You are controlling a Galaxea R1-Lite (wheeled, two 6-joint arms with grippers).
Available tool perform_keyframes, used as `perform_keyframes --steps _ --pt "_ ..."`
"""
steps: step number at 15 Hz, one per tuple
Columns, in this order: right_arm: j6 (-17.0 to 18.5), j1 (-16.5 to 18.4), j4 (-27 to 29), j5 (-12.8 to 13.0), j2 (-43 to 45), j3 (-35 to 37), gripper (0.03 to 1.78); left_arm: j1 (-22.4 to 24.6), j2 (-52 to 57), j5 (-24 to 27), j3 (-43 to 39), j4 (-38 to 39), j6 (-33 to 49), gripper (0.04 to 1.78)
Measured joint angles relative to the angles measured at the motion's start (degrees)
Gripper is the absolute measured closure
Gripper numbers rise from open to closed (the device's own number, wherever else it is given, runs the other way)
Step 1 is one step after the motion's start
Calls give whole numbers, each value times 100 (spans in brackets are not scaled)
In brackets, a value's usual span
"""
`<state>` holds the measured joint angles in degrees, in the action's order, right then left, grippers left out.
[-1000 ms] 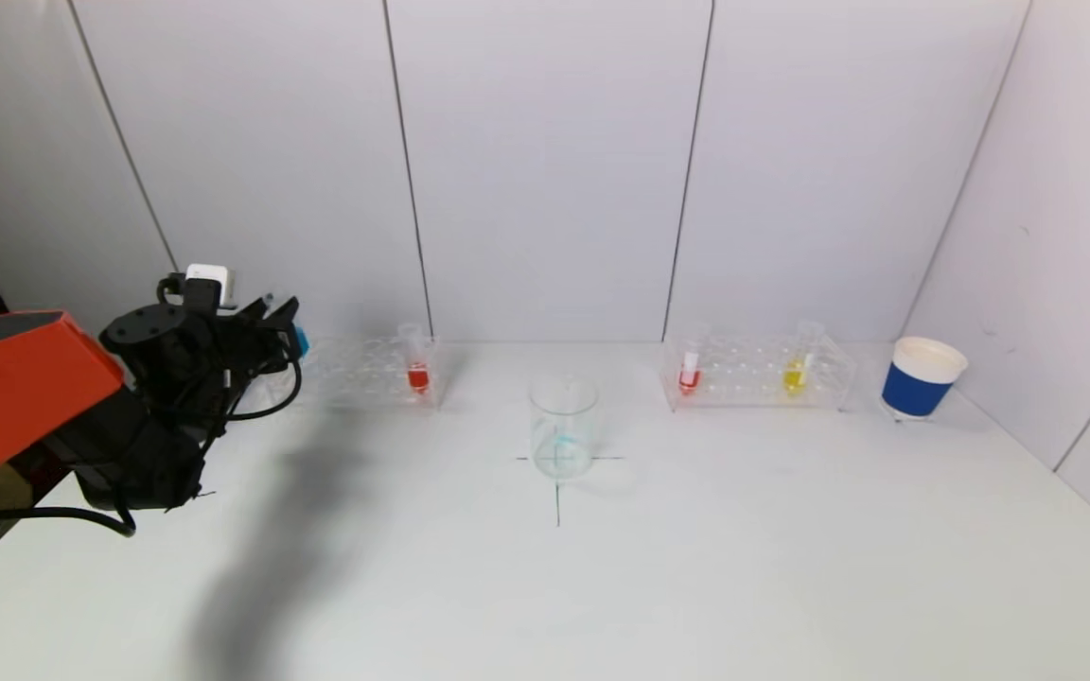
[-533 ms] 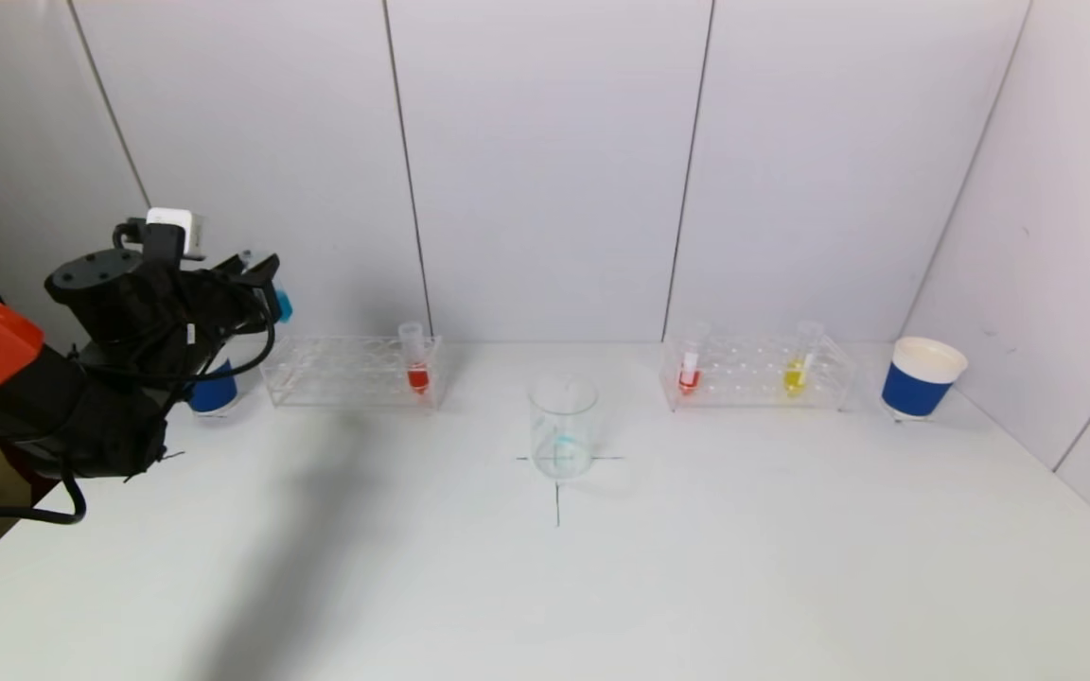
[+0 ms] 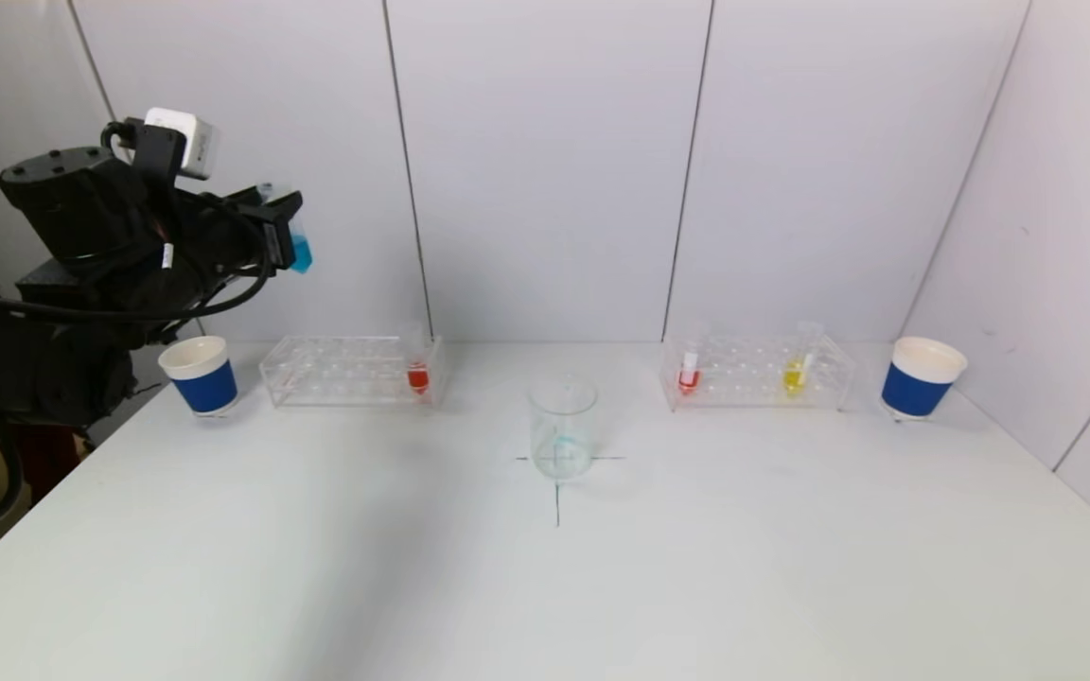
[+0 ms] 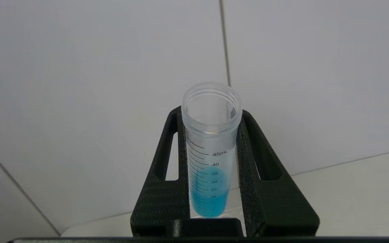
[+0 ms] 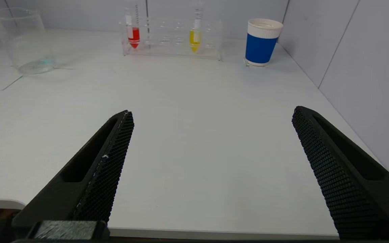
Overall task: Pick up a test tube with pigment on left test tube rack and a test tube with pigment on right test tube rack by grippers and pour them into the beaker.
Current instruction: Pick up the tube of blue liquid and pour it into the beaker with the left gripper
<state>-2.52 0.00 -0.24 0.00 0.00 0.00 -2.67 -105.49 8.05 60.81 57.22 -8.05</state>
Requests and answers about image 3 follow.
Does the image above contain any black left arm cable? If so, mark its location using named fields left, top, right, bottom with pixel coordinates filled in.
left=0, top=189, right=276, bottom=324

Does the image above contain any white paper cup blue sleeve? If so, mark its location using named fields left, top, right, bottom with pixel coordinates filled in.
left=157, top=335, right=240, bottom=418
left=881, top=337, right=969, bottom=422

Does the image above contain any test tube with yellow liquid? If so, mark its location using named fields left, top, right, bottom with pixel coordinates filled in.
left=781, top=320, right=824, bottom=398

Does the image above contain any labelled test tube red liquid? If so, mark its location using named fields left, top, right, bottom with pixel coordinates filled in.
left=677, top=322, right=709, bottom=396

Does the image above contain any clear acrylic test tube rack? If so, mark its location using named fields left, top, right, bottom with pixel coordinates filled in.
left=260, top=335, right=447, bottom=411
left=659, top=333, right=856, bottom=413

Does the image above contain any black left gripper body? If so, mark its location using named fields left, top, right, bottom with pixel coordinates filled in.
left=176, top=188, right=297, bottom=278

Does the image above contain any test tube with red liquid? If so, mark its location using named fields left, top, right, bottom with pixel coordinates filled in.
left=402, top=323, right=433, bottom=398

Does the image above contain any clear glass beaker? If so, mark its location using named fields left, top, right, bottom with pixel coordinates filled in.
left=528, top=375, right=600, bottom=481

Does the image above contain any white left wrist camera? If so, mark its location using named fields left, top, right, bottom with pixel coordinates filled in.
left=133, top=106, right=220, bottom=183

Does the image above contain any test tube with blue liquid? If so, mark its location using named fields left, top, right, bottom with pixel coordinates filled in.
left=256, top=183, right=314, bottom=275

